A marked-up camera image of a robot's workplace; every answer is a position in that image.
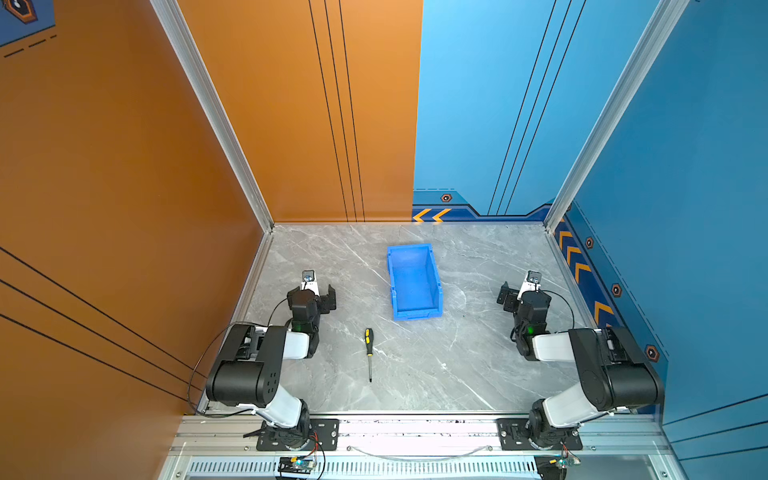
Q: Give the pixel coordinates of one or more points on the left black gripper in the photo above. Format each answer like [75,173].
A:
[324,299]

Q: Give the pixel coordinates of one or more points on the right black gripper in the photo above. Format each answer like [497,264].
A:
[510,297]

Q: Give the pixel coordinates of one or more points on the black yellow handled screwdriver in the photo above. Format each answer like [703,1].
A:
[369,342]

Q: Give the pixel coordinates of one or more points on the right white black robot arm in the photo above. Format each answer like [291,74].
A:
[613,373]

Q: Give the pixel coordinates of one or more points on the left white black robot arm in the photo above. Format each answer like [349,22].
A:
[246,373]

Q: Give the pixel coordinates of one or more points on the blue plastic bin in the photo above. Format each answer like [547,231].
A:
[415,285]

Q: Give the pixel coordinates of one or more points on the left green circuit board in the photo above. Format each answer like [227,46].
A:
[296,467]

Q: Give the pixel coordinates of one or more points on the right small circuit board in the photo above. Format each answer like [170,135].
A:
[555,467]

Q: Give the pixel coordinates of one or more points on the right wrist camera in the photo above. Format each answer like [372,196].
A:
[532,281]

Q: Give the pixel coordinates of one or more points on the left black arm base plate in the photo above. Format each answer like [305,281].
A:
[300,438]

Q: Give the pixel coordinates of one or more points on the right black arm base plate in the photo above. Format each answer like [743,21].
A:
[517,434]

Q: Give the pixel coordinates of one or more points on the front aluminium frame rail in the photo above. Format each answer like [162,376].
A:
[374,445]

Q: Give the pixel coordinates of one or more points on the right aluminium corner post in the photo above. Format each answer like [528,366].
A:
[652,40]

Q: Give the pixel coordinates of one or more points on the aluminium corner post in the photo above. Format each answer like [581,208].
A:
[177,31]
[652,40]

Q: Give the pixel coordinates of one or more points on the left aluminium corner post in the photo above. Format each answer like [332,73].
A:
[177,31]

